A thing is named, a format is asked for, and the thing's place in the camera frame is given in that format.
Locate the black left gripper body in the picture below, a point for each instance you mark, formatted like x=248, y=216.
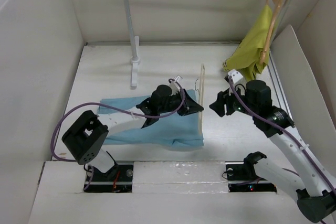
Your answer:
x=174, y=102

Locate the yellow-green garment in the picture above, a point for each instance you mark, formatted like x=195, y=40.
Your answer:
x=246, y=58

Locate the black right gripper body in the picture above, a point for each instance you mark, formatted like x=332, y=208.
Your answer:
x=232, y=104

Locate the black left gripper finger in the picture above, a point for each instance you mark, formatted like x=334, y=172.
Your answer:
x=187, y=111
x=190, y=104

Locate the wooden hanger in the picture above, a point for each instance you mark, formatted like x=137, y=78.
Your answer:
x=275, y=13

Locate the light blue trousers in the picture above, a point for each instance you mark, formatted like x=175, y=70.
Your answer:
x=174, y=131

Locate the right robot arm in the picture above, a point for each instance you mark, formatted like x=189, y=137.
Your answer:
x=310, y=186

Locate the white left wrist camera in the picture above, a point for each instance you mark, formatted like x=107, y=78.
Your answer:
x=176, y=82

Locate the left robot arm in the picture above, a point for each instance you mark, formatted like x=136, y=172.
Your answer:
x=85, y=138

